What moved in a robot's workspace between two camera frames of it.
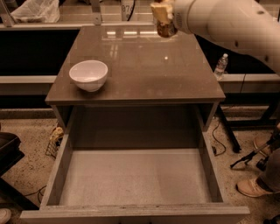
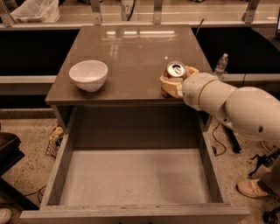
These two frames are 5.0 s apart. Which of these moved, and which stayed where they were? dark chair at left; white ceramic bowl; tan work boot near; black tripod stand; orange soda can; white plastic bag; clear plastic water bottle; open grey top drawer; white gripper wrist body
Moved: orange soda can; white gripper wrist body; black tripod stand
Stayed: dark chair at left; clear plastic water bottle; open grey top drawer; white ceramic bowl; tan work boot near; white plastic bag
